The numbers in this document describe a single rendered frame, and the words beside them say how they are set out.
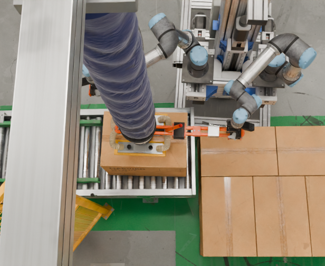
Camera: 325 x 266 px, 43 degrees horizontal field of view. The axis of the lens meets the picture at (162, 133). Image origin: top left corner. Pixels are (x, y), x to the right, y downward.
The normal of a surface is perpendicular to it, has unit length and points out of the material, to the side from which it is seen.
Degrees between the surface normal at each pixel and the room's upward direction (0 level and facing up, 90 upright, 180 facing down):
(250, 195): 0
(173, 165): 0
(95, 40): 75
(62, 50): 0
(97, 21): 94
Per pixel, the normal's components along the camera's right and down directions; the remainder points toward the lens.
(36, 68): -0.04, -0.25
